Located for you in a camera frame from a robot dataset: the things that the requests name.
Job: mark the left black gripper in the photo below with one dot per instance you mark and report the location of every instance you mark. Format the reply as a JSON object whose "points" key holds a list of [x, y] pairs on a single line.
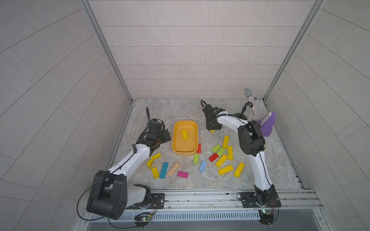
{"points": [[165, 136]]}

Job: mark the magenta block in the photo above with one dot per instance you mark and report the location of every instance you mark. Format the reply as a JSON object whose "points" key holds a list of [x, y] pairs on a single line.
{"points": [[182, 174]]}

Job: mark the red block right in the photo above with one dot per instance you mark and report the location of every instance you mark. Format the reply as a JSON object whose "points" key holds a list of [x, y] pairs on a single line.
{"points": [[213, 157]]}

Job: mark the left circuit board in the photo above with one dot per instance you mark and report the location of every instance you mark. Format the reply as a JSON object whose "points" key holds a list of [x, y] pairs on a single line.
{"points": [[143, 217]]}

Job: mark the light green block upper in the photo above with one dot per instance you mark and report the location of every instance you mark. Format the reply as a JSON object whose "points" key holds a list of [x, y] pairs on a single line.
{"points": [[216, 148]]}

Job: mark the black microphone stand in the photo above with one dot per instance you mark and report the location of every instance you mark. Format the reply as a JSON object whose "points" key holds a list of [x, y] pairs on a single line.
{"points": [[244, 111]]}

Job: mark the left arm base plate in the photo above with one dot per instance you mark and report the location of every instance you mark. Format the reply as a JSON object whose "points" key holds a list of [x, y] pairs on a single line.
{"points": [[156, 201]]}

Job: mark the right circuit board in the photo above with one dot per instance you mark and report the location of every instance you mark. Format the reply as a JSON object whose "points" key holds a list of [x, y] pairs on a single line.
{"points": [[267, 216]]}

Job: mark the yellow block small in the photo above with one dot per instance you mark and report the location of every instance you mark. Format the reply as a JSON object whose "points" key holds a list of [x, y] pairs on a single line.
{"points": [[150, 163]]}

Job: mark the light green block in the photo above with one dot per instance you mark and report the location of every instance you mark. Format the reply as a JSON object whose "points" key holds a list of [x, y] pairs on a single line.
{"points": [[221, 151], [216, 148]]}

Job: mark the yellow block diagonal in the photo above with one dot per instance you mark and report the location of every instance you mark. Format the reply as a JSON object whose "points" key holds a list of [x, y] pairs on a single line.
{"points": [[221, 161]]}

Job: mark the aluminium mounting rail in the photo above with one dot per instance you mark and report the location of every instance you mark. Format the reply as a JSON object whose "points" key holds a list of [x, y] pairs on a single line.
{"points": [[195, 201]]}

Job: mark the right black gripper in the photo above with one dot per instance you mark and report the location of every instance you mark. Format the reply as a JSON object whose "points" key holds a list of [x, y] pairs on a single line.
{"points": [[213, 124]]}

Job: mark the green block centre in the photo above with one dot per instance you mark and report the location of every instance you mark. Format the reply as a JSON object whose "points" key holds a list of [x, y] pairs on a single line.
{"points": [[196, 159]]}

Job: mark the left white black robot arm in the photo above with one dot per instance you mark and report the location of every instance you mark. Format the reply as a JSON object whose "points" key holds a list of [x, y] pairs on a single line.
{"points": [[110, 194]]}

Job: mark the teal block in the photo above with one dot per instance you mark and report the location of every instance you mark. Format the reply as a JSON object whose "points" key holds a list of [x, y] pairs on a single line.
{"points": [[164, 170]]}

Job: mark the purple phone holder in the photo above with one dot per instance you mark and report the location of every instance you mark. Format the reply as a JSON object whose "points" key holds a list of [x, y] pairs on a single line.
{"points": [[267, 128]]}

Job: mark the circuit board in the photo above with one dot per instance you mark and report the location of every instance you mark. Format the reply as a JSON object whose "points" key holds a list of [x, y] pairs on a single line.
{"points": [[267, 216], [143, 217]]}

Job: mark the red block by tray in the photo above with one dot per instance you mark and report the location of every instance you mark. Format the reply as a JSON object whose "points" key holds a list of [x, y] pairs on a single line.
{"points": [[198, 151]]}

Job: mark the glitter microphone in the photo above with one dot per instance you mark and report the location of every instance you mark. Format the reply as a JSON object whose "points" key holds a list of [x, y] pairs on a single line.
{"points": [[251, 101]]}

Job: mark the light blue block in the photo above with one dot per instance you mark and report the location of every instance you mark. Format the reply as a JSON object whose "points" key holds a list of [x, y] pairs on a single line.
{"points": [[203, 166]]}

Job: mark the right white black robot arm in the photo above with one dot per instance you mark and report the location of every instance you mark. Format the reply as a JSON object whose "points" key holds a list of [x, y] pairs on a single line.
{"points": [[251, 140]]}

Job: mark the yellow plastic tray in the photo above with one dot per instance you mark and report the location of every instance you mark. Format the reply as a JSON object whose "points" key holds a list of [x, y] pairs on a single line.
{"points": [[181, 146]]}

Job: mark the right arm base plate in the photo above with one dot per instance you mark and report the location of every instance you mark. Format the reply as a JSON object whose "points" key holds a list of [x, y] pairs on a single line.
{"points": [[259, 200]]}

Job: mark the tan wooden block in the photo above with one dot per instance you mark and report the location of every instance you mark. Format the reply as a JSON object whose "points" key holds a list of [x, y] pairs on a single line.
{"points": [[173, 169]]}

